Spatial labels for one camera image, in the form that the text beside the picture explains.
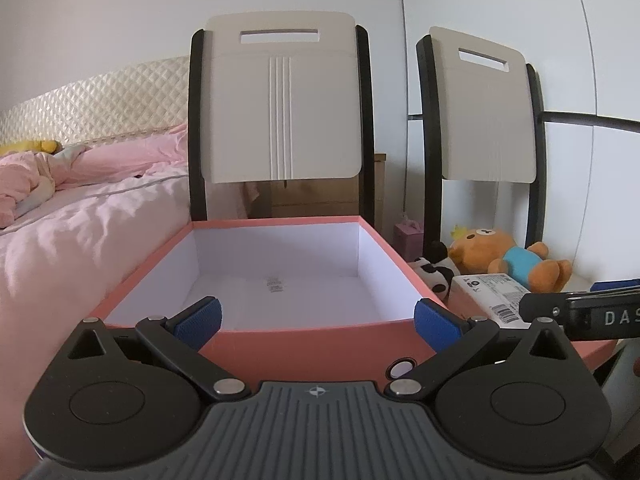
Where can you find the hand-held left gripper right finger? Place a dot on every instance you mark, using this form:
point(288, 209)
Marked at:
point(437, 325)

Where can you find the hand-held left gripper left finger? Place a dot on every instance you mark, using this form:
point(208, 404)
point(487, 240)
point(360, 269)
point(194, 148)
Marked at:
point(197, 322)

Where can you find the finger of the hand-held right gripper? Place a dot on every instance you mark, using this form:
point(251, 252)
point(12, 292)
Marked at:
point(542, 307)
point(617, 286)

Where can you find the panda plush toy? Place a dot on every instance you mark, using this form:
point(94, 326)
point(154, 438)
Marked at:
point(440, 277)

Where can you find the white labelled packet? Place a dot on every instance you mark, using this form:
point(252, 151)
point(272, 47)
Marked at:
point(480, 292)

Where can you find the brown bear plush toy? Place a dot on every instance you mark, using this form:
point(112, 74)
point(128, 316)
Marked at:
point(480, 255)

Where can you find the pink cardboard box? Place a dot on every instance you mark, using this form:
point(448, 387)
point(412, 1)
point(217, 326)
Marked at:
point(310, 350)

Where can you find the small pink gift box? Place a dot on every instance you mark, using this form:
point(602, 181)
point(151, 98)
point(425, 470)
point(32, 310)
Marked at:
point(407, 242)

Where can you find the pale pink bed duvet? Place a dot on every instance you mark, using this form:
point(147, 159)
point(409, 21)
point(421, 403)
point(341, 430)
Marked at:
point(75, 260)

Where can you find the black horizontal bar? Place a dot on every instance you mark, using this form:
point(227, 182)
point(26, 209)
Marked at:
point(590, 119)

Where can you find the wooden nightstand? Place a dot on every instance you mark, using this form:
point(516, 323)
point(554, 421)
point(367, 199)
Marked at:
point(320, 195)

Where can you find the pink pillow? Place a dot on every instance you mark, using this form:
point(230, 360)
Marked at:
point(130, 160)

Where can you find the crumpled pink blanket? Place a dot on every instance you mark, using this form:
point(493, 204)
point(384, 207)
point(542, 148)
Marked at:
point(20, 180)

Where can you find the yellow plush toy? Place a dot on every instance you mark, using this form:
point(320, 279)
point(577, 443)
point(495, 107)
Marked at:
point(35, 146)

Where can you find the cream quilted headboard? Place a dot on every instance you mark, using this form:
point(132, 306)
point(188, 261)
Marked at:
point(100, 100)

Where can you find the cream chair with black frame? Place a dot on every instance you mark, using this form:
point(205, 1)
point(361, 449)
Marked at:
point(280, 110)
point(480, 120)

